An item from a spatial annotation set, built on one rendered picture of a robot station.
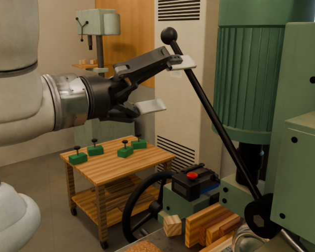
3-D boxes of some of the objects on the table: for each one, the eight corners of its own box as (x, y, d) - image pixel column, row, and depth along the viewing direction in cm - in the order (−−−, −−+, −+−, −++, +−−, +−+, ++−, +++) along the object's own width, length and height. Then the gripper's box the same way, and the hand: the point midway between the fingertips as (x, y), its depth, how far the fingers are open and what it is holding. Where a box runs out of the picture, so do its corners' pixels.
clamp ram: (213, 203, 89) (215, 177, 86) (233, 215, 83) (236, 187, 80) (192, 214, 84) (193, 186, 81) (211, 227, 78) (213, 198, 75)
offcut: (181, 234, 76) (181, 222, 75) (167, 237, 75) (167, 224, 74) (177, 226, 79) (177, 214, 78) (163, 228, 78) (163, 216, 77)
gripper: (74, 153, 57) (161, 130, 69) (108, 62, 39) (218, 54, 51) (61, 122, 60) (147, 106, 72) (88, 24, 41) (197, 24, 54)
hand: (172, 85), depth 61 cm, fingers open, 13 cm apart
